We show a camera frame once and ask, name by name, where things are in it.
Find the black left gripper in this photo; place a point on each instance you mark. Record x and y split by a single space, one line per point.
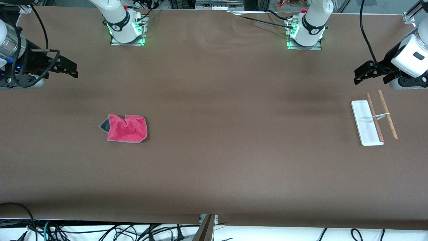
385 64

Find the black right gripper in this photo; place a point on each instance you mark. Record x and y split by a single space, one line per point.
32 62

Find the pink and grey towel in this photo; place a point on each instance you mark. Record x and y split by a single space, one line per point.
128 129

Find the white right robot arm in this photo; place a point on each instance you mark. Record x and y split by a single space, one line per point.
117 20

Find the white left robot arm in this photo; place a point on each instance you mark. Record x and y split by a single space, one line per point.
312 23

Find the white rack with wooden bars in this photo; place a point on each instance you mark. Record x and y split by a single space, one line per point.
367 124

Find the orange object behind table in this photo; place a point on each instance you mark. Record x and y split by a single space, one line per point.
287 3

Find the white connector strip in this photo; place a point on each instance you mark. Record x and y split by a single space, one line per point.
218 7

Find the aluminium profile bar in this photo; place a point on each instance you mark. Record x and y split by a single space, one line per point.
205 231

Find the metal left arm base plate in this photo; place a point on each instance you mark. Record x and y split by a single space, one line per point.
317 47

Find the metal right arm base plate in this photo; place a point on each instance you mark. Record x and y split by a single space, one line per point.
128 42

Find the metal table corner bracket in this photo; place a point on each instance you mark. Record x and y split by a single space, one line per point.
409 18
26 9

